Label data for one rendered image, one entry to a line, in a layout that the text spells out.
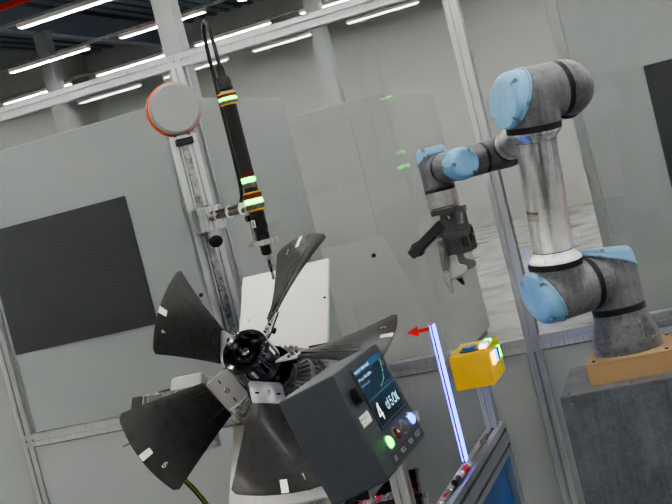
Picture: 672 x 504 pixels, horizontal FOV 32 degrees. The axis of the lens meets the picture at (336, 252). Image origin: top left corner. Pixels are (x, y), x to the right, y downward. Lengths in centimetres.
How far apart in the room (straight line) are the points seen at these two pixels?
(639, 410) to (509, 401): 95
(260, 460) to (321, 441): 77
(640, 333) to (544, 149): 45
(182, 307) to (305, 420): 112
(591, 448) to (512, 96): 75
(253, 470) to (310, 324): 57
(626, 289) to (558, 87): 46
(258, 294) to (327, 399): 136
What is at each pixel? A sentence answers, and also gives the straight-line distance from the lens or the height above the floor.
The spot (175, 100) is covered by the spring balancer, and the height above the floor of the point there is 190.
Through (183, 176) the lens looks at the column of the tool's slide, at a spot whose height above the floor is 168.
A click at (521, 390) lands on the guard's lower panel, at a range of 340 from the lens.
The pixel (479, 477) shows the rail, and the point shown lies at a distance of 270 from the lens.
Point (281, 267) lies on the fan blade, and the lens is 296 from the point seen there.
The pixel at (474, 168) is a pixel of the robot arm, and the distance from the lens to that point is 275.
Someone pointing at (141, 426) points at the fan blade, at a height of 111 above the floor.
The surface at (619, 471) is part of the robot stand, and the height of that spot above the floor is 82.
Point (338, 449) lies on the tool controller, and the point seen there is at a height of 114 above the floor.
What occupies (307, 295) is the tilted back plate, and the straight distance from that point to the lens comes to 313.
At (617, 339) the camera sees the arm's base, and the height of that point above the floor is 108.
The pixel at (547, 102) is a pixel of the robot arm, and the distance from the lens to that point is 243.
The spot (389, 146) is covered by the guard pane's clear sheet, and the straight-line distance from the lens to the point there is 339.
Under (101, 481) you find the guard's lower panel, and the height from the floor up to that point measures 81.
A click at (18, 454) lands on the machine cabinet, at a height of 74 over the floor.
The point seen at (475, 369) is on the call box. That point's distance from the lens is 289.
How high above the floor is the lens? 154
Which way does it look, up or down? 3 degrees down
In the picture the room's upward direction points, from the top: 14 degrees counter-clockwise
